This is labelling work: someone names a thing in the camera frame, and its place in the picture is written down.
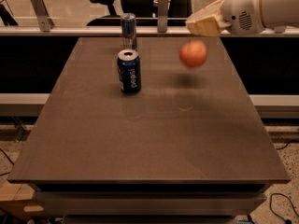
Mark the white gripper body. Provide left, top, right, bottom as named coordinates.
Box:
left=221, top=0, right=264, bottom=36

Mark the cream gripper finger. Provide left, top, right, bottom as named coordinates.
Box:
left=189, top=0, right=225, bottom=20
left=186, top=15, right=232, bottom=36

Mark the red apple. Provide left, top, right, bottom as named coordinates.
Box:
left=179, top=40, right=207, bottom=68

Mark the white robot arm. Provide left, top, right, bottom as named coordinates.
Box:
left=185, top=0, right=299, bottom=36

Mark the red bull can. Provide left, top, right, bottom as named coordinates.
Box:
left=121, top=13, right=137, bottom=50

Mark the blue pepsi can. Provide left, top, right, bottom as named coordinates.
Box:
left=117, top=49, right=141, bottom=94

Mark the black office chair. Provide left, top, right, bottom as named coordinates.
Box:
left=87, top=0, right=192, bottom=26

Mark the cardboard box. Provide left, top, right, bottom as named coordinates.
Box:
left=0, top=181, right=49, bottom=221

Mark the right metal glass bracket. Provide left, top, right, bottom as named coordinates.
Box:
left=157, top=0, right=168, bottom=33

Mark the metal glass bracket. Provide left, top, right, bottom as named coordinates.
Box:
left=30, top=0, right=54, bottom=32
left=157, top=0, right=168, bottom=33

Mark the left metal glass bracket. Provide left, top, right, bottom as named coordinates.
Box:
left=30, top=0, right=54, bottom=32

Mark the black floor cable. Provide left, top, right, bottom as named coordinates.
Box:
left=268, top=192, right=299, bottom=224

